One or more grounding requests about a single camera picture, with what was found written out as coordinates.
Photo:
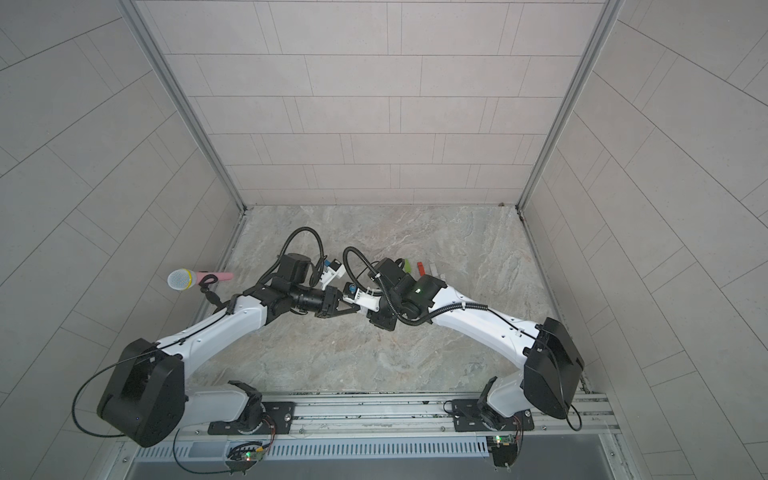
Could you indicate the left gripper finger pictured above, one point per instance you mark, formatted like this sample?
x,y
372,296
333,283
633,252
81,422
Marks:
x,y
335,312
345,302

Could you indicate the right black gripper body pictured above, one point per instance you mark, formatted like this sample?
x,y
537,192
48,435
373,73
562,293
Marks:
x,y
391,304

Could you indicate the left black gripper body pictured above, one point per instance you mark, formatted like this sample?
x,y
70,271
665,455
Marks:
x,y
313,300

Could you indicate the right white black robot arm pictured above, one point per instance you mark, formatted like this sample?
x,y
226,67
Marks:
x,y
549,365

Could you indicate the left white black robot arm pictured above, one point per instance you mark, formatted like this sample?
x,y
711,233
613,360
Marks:
x,y
147,396

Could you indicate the pink yellow toy microphone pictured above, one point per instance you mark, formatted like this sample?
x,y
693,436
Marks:
x,y
183,279

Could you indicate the white ventilation grille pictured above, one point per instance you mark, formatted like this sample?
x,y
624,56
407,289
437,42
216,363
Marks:
x,y
324,449

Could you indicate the left circuit board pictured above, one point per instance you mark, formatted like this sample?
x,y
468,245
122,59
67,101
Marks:
x,y
243,457

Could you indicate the circuit board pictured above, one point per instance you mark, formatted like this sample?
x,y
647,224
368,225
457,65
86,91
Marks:
x,y
243,457
503,450

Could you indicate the right circuit board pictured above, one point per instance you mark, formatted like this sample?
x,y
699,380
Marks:
x,y
503,450

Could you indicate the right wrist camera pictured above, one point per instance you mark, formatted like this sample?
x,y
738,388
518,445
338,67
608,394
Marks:
x,y
362,297

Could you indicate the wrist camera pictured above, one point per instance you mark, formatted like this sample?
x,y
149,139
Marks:
x,y
362,297
331,271

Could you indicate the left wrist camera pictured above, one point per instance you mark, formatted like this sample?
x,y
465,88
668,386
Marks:
x,y
331,271

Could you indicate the aluminium rail frame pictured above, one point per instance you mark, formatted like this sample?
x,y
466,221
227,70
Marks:
x,y
370,415

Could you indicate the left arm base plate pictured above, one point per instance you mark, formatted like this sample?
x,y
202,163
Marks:
x,y
276,415

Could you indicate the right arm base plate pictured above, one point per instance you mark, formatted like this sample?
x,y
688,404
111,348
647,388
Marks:
x,y
468,417

